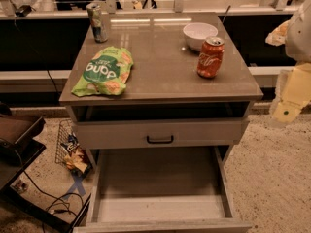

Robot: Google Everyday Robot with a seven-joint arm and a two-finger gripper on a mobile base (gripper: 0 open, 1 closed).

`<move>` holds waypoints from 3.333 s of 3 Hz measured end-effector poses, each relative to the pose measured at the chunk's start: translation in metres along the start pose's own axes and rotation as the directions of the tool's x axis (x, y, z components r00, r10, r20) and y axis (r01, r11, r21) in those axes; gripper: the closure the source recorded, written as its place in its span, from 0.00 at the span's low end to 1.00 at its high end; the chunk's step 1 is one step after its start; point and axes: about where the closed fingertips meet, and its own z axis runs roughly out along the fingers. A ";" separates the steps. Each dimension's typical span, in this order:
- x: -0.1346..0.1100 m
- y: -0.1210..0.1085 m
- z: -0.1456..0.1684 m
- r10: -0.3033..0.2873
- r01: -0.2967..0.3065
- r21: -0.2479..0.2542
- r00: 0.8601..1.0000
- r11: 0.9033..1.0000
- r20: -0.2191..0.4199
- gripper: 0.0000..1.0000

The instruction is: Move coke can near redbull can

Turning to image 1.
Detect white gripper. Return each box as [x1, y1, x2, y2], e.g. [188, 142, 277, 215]
[265, 21, 311, 123]

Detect orange coke can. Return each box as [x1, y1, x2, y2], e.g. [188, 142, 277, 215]
[196, 36, 225, 79]

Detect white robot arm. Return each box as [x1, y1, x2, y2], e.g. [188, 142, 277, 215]
[265, 0, 311, 125]

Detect redbull can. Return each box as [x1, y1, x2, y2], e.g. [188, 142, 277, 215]
[86, 3, 108, 43]

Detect white bowl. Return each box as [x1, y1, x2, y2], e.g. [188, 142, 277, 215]
[183, 22, 218, 51]

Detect grey cabinet with drawers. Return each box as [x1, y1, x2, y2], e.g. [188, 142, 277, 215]
[58, 12, 264, 233]

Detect green chip bag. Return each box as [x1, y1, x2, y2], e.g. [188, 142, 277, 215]
[71, 47, 134, 97]

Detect open bottom drawer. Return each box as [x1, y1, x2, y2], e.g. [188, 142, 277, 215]
[73, 147, 252, 233]

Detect dark side cart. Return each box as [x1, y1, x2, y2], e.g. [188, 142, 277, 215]
[0, 103, 89, 233]

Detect black drawer handle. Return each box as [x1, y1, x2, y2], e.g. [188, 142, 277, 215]
[146, 135, 174, 145]

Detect wire basket with snacks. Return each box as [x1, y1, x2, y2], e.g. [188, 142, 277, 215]
[55, 119, 91, 176]

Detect black floor cable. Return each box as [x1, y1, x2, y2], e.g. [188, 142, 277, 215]
[13, 146, 86, 233]

